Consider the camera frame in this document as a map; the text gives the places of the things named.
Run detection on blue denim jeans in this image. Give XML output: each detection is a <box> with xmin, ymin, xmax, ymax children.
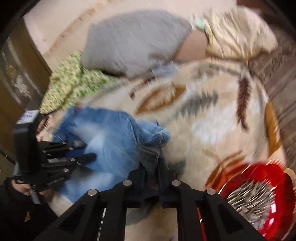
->
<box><xmin>53</xmin><ymin>108</ymin><xmax>171</xmax><ymax>202</ymax></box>

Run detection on person's left hand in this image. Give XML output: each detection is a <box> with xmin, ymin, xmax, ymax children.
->
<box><xmin>11</xmin><ymin>179</ymin><xmax>32</xmax><ymax>196</ymax></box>

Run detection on pile of sunflower seeds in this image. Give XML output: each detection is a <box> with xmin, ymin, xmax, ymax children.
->
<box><xmin>226</xmin><ymin>180</ymin><xmax>275</xmax><ymax>230</ymax></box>

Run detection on green patterned cloth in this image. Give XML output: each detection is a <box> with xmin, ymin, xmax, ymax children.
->
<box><xmin>39</xmin><ymin>51</ymin><xmax>118</xmax><ymax>114</ymax></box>

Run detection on red plastic bowl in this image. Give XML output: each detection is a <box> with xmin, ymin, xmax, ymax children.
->
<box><xmin>205</xmin><ymin>159</ymin><xmax>295</xmax><ymax>240</ymax></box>

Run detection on beige leaf pattern blanket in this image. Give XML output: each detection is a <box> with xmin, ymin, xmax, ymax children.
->
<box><xmin>34</xmin><ymin>58</ymin><xmax>290</xmax><ymax>241</ymax></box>

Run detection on grey quilted pillow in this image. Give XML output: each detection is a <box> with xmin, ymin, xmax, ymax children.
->
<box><xmin>81</xmin><ymin>9</ymin><xmax>192</xmax><ymax>79</ymax></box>

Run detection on brown striped bedsheet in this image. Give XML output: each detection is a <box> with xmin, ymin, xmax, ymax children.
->
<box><xmin>248</xmin><ymin>25</ymin><xmax>296</xmax><ymax>163</ymax></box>

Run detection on cream satin pillow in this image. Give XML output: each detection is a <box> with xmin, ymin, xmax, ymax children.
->
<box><xmin>192</xmin><ymin>6</ymin><xmax>278</xmax><ymax>62</ymax></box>

